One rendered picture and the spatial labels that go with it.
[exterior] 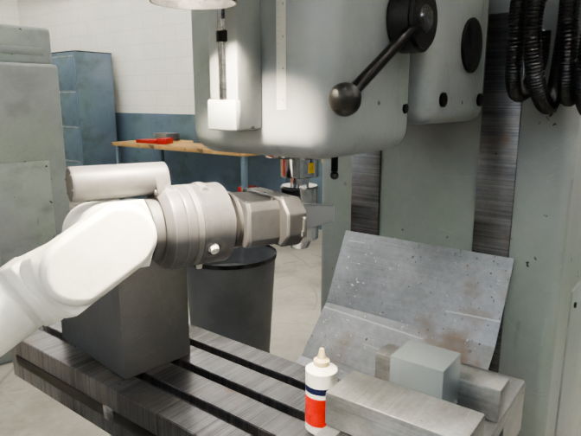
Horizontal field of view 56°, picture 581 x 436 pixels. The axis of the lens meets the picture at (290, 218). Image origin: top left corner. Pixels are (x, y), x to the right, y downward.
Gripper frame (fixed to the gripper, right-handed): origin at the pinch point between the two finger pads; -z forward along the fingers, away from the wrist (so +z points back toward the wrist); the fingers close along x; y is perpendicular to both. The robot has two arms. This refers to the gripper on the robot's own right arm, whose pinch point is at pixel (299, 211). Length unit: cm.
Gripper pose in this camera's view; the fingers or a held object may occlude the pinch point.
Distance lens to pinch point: 66.4
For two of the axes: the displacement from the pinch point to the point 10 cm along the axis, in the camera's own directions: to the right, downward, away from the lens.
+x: -5.5, -1.8, 8.2
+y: -0.1, 9.8, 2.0
